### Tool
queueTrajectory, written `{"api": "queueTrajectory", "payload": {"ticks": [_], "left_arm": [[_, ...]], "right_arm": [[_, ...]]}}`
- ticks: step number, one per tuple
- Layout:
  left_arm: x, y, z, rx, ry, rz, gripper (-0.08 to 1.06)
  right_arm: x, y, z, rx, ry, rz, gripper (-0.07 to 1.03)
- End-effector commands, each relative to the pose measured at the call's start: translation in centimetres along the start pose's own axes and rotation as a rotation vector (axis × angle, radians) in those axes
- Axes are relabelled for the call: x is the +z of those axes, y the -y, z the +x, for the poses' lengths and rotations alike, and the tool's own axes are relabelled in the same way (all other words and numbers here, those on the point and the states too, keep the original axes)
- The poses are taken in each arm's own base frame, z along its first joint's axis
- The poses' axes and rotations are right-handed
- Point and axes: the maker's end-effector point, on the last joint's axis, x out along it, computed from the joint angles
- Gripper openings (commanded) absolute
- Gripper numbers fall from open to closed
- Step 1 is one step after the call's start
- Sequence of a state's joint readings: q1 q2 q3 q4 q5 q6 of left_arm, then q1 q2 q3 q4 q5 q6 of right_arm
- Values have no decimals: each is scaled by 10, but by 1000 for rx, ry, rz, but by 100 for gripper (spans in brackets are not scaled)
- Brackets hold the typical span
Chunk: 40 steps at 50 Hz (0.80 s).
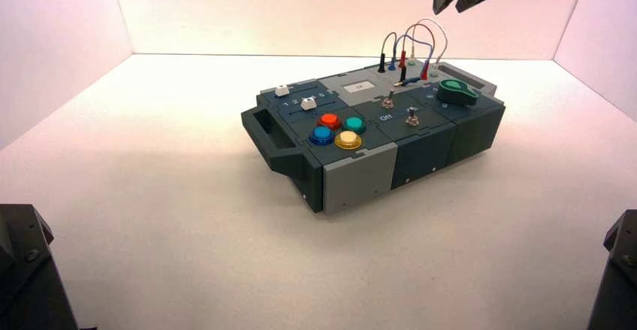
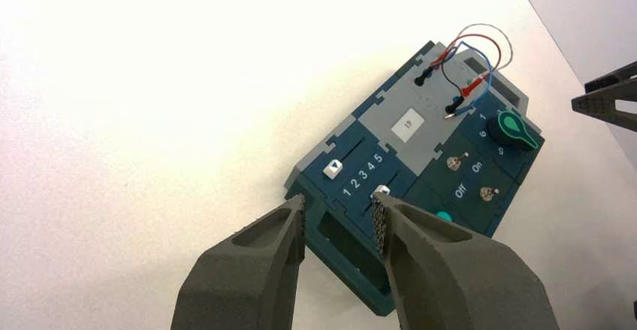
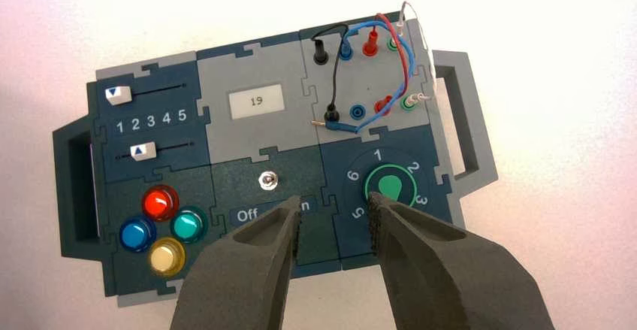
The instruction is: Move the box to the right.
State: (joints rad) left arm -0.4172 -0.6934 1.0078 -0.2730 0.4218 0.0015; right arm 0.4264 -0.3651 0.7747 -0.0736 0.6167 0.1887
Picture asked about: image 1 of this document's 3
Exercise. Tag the gray and dark blue control box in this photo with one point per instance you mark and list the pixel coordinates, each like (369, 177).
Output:
(428, 138)

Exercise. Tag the green rotary knob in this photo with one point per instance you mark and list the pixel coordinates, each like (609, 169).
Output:
(457, 92)

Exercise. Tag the white display window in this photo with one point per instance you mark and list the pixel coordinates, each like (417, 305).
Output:
(360, 87)

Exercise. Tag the green push button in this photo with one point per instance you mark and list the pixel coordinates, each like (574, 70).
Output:
(355, 124)

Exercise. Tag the white slider knob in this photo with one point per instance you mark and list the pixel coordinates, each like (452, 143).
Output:
(308, 102)
(282, 90)

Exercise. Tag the red push button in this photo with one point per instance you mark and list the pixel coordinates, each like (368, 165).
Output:
(329, 120)

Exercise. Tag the yellow push button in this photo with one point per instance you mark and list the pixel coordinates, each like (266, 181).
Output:
(348, 140)

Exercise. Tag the blue push button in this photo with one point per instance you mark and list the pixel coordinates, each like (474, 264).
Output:
(322, 134)

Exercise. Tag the metal toggle switch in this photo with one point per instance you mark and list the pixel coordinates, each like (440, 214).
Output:
(388, 101)
(412, 117)

